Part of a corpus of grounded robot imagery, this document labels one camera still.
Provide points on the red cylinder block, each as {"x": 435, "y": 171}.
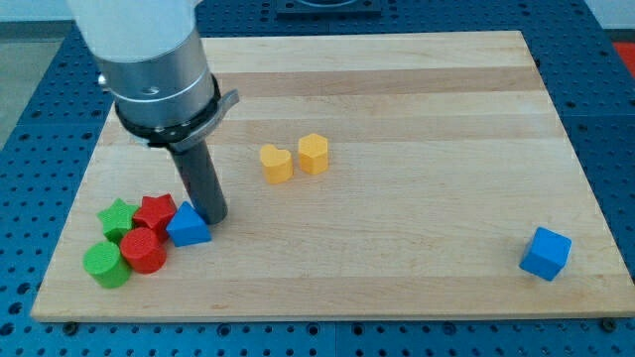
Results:
{"x": 143, "y": 250}

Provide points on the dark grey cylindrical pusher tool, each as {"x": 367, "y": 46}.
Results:
{"x": 201, "y": 182}

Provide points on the yellow hexagon block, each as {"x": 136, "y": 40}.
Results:
{"x": 313, "y": 154}

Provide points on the blue triangle block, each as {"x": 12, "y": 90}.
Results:
{"x": 187, "y": 227}

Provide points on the light wooden board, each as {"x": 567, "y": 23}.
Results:
{"x": 445, "y": 154}

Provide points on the yellow heart block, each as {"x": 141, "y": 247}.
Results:
{"x": 277, "y": 164}

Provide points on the red star block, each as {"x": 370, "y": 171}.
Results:
{"x": 155, "y": 213}

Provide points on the green cylinder block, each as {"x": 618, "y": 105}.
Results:
{"x": 104, "y": 262}

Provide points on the green star block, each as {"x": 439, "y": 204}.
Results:
{"x": 117, "y": 220}

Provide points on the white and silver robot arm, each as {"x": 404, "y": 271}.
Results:
{"x": 152, "y": 61}

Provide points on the blue cube block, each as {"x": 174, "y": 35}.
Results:
{"x": 546, "y": 254}

